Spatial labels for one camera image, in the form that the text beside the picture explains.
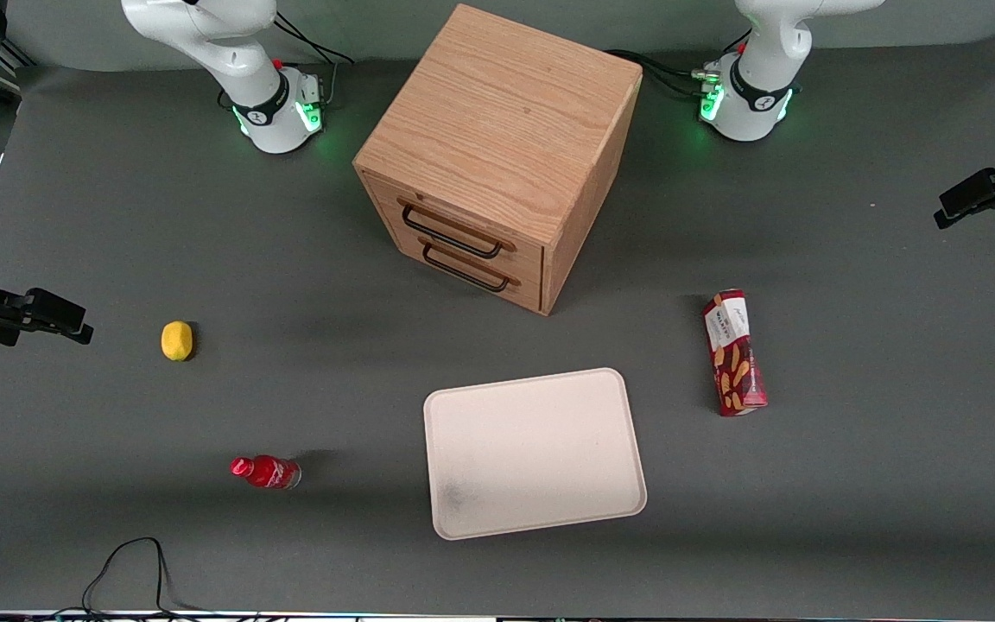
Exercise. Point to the small red soda bottle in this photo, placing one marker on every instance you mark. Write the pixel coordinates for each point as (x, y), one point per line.
(266, 472)

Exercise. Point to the yellow lemon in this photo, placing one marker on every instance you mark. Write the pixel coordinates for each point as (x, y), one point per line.
(176, 339)

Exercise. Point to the red cookie box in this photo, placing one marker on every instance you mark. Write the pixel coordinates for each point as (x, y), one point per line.
(733, 354)

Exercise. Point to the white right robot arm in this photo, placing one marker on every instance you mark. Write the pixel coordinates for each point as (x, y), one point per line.
(230, 52)

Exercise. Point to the wooden two-drawer cabinet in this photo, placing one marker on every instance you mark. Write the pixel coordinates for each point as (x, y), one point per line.
(497, 155)

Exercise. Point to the beige rectangular tray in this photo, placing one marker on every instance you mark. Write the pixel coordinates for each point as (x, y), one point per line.
(534, 453)

